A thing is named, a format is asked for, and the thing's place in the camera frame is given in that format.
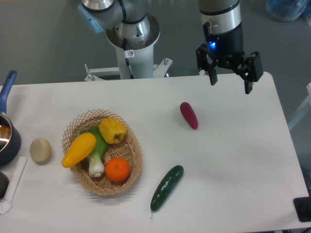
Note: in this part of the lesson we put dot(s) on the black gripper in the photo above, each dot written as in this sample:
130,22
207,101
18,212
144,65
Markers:
226,50

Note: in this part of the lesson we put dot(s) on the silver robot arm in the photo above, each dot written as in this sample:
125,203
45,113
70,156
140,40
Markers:
100,15

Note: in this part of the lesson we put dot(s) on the woven wicker basket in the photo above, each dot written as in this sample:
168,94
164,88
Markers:
128,149

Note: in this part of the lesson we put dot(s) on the yellow mango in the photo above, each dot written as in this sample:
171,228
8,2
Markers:
80,148

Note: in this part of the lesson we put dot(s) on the purple sweet potato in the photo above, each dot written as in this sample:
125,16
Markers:
189,115

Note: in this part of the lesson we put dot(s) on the blue plastic bag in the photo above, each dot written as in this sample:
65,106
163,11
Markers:
286,10

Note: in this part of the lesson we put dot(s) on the yellow bell pepper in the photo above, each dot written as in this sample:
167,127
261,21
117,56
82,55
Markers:
112,130

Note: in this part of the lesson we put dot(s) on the green cucumber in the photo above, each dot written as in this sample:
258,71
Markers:
165,187

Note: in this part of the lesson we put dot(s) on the orange fruit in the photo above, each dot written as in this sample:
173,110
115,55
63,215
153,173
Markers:
117,170

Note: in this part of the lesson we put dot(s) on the black device at corner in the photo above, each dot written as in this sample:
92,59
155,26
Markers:
303,208

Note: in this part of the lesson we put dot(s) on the green bok choy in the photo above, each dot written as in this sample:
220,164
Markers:
95,159

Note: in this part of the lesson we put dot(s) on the beige round potato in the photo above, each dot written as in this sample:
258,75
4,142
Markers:
40,151

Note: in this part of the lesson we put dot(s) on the dark blue saucepan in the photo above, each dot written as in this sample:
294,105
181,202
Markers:
10,140

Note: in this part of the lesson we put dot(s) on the black round object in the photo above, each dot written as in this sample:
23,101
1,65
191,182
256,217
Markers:
4,182

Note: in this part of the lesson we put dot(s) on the white spoon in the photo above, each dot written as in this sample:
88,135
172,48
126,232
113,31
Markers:
6,201

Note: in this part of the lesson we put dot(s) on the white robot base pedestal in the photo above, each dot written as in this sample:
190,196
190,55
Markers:
134,46

